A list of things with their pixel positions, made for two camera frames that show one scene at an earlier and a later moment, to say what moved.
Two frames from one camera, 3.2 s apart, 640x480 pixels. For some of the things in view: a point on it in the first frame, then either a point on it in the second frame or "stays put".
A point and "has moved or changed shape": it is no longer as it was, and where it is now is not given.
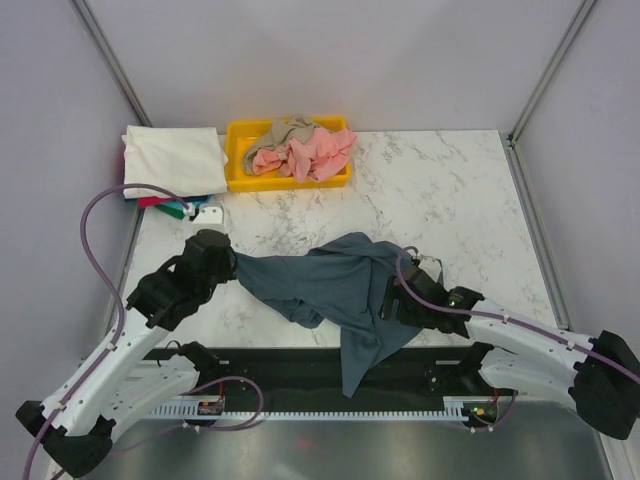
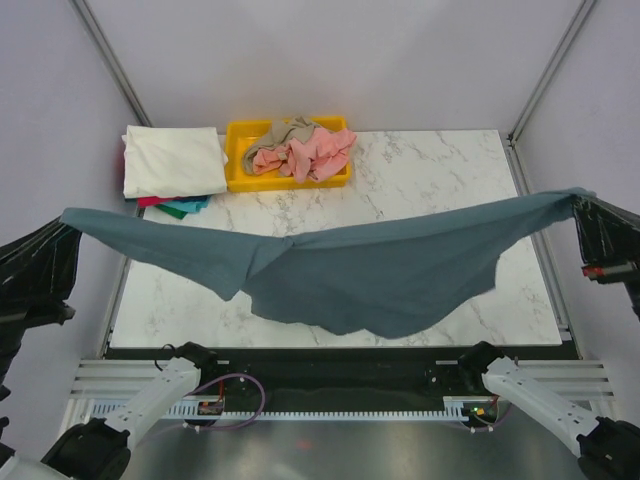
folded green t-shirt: [177, 213] stays put
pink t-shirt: [315, 153] stays put
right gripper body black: [406, 313] → [616, 258]
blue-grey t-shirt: [341, 283] has moved or changed shape
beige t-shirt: [297, 127] stays put
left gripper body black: [222, 277] → [29, 297]
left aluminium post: [86, 16] stays put
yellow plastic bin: [239, 134] stays put
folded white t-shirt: [185, 160] stays put
